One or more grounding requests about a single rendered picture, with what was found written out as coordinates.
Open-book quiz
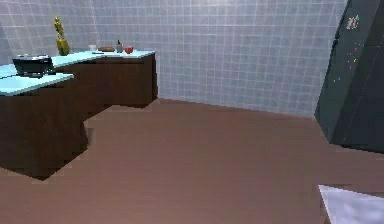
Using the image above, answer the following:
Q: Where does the dark brown kitchen counter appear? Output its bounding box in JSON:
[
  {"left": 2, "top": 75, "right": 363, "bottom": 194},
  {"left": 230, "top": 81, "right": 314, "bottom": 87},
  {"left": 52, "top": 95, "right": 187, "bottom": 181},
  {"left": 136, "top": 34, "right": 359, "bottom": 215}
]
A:
[{"left": 0, "top": 49, "right": 159, "bottom": 181}]

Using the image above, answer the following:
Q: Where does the dark grey fridge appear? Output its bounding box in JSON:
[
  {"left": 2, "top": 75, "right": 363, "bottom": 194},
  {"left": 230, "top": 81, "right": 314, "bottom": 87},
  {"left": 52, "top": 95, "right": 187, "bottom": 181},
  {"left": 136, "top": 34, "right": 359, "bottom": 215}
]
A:
[{"left": 314, "top": 0, "right": 384, "bottom": 154}]

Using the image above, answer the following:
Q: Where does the black toaster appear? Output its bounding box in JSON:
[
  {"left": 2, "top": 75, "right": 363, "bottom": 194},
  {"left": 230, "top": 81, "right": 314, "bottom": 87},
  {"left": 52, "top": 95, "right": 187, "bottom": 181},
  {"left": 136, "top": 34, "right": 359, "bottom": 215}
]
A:
[{"left": 12, "top": 54, "right": 57, "bottom": 79}]

